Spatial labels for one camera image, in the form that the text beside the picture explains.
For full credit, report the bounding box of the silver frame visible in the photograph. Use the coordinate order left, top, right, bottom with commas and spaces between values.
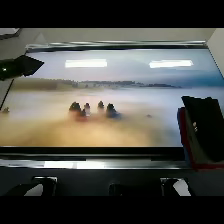
0, 40, 210, 197

